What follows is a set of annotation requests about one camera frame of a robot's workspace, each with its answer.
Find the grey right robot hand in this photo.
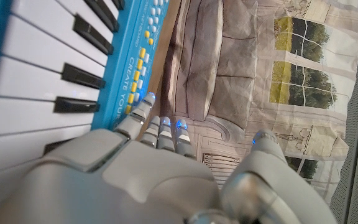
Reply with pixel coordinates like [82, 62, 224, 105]
[0, 92, 338, 224]

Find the blue toy piano keyboard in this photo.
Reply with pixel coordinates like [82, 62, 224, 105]
[0, 0, 170, 223]

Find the printed sofa room backdrop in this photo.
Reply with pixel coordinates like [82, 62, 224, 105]
[160, 0, 358, 205]

